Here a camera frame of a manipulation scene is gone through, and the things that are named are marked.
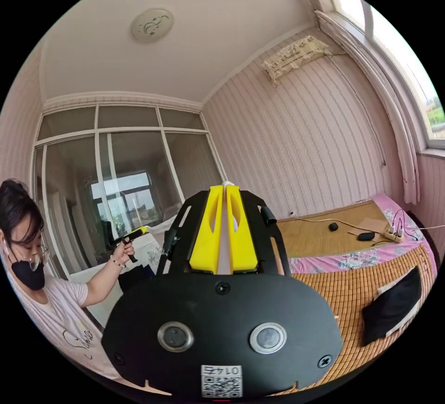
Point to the person's body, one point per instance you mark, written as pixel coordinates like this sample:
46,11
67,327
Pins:
38,292

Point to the white t-shirt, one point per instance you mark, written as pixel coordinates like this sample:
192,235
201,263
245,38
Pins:
224,253

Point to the black cushion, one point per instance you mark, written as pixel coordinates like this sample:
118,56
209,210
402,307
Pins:
393,306

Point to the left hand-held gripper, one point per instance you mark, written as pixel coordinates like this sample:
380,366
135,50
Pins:
122,237

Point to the flat cardboard piece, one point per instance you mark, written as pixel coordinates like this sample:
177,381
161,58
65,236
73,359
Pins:
374,224

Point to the white power strip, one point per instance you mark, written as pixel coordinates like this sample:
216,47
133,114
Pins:
394,234

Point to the glass partition window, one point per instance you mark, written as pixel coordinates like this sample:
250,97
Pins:
121,167

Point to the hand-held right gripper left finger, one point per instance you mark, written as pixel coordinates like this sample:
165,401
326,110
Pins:
203,237

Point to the person's left forearm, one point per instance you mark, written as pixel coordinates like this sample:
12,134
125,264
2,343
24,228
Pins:
102,284

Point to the cloth-covered air conditioner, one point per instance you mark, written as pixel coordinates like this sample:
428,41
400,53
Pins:
295,54

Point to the small round black device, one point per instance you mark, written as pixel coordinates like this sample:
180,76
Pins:
333,226

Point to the outside window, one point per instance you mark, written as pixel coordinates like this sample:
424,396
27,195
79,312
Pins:
403,63

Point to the oval black device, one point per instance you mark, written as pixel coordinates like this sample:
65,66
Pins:
366,236

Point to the person's left hand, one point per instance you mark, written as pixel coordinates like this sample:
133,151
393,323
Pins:
121,254

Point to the bed with woven mat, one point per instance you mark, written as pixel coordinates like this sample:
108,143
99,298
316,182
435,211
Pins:
313,237

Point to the round ceiling lamp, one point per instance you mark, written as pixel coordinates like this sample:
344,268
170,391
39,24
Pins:
152,24

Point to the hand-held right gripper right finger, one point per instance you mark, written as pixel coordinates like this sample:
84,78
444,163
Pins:
245,244

